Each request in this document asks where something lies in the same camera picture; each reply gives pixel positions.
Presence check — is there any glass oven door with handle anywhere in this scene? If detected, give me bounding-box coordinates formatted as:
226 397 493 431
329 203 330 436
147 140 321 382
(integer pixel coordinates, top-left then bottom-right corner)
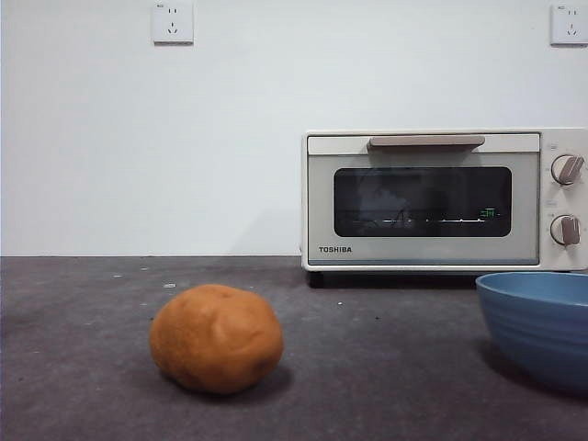
305 131 542 267

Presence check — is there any brown potato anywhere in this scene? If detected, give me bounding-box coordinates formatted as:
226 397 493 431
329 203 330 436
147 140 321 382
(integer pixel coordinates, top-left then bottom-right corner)
149 283 285 395

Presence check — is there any blue ribbed bowl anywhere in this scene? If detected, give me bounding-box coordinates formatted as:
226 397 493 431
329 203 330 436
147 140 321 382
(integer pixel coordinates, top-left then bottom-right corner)
475 271 588 399

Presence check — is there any cream Toshiba toaster oven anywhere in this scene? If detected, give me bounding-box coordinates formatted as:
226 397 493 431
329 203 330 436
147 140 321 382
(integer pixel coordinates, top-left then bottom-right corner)
300 128 588 289

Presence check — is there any beige oven knob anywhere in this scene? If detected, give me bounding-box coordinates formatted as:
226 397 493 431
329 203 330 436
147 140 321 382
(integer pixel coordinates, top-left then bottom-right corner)
549 153 587 187
549 213 582 245

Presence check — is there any wire oven rack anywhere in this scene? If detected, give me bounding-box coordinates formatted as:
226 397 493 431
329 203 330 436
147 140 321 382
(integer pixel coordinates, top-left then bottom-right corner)
351 206 487 229

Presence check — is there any white wall socket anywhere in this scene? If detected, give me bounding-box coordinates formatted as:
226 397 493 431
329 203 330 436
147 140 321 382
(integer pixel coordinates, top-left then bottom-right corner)
549 3 588 47
153 1 195 46

